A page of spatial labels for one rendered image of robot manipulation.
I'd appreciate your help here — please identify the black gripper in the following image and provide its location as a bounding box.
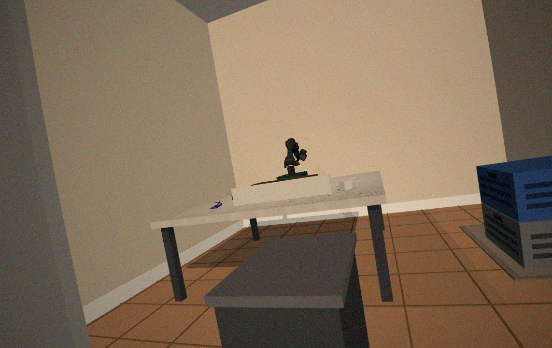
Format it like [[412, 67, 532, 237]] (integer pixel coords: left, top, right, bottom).
[[295, 149, 307, 166]]

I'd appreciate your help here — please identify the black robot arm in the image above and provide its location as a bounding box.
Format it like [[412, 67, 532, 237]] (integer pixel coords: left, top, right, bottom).
[[284, 138, 307, 175]]

